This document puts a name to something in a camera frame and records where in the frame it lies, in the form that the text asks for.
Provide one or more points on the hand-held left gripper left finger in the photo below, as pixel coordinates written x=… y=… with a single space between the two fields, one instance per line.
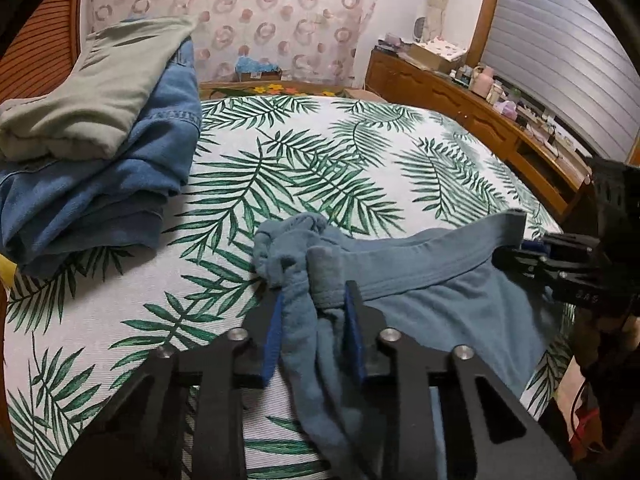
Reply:
x=272 y=335

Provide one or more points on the folded grey-green pants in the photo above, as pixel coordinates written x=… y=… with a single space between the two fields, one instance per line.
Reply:
x=100 y=90

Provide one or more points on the purple container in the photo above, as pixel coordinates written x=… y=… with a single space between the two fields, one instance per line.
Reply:
x=506 y=110

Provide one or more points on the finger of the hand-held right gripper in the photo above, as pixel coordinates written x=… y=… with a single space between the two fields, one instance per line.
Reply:
x=560 y=246
x=530 y=267

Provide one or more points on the grey window blind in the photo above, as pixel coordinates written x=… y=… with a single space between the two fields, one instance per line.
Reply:
x=565 y=40

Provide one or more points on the leaf-print bed cover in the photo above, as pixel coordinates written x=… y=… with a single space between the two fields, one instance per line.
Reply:
x=300 y=170

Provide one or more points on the circle-patterned sheer curtain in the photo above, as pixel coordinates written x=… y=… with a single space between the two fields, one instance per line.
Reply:
x=240 y=10

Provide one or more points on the box with blue cloth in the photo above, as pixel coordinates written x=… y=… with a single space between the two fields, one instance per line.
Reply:
x=257 y=67

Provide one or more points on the folded denim jeans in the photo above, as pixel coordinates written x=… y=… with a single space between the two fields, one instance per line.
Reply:
x=100 y=200

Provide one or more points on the slatted wooden door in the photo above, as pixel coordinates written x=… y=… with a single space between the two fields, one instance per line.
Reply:
x=40 y=45

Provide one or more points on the floral blanket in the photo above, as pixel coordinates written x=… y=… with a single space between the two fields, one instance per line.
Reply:
x=270 y=89

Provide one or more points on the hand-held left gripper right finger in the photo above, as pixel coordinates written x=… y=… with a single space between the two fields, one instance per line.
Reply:
x=354 y=340

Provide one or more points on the wooden cabinet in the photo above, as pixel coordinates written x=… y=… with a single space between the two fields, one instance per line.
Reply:
x=450 y=100

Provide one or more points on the yellow cloth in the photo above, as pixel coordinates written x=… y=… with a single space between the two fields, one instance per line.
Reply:
x=7 y=270

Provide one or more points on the small white fan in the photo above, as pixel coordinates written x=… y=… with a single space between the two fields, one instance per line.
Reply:
x=420 y=29

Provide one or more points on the pink thermos jug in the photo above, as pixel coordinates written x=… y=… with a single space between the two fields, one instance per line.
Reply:
x=482 y=81

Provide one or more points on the blue-grey pants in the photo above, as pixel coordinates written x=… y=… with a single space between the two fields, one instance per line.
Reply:
x=450 y=300

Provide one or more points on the dotted cardboard box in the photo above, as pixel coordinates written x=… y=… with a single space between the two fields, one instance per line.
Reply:
x=437 y=54

